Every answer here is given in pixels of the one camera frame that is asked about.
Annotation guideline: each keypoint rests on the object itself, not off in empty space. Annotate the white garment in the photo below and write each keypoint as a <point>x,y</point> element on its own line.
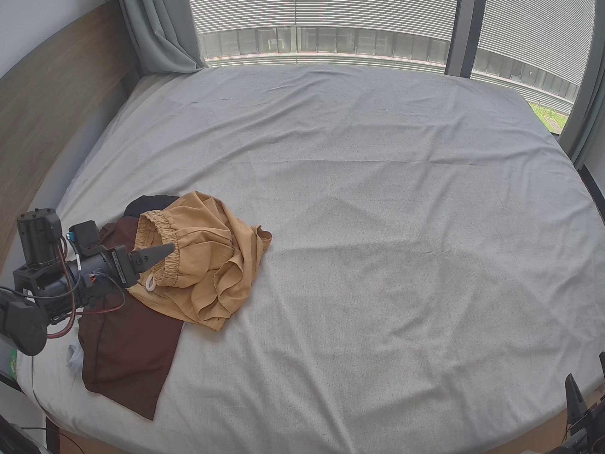
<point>75,360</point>

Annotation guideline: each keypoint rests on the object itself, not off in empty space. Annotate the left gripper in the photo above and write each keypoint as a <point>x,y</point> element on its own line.
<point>104,275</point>

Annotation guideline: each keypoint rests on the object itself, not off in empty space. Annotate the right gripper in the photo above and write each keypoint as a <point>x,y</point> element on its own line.
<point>591,433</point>

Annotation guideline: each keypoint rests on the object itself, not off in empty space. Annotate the grey-green curtain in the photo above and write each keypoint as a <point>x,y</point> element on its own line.
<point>586,126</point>
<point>156,26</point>

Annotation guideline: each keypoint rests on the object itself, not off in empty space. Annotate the tan shorts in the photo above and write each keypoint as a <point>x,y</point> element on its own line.
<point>208,234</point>

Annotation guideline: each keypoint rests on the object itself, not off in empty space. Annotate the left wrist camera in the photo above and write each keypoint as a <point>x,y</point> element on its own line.
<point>84,234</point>

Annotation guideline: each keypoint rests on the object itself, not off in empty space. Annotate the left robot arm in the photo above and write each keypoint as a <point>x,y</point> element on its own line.
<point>38,239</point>

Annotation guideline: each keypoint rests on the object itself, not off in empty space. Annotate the brown garment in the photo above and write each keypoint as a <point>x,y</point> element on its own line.
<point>127,348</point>

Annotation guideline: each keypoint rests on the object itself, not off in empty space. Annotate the bed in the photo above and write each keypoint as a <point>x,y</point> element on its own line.
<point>354,206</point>

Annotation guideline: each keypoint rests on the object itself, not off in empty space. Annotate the window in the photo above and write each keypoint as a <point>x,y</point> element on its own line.
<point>331,12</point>

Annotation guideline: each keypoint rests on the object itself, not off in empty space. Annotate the black garment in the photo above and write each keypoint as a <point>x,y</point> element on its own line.
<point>151,204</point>

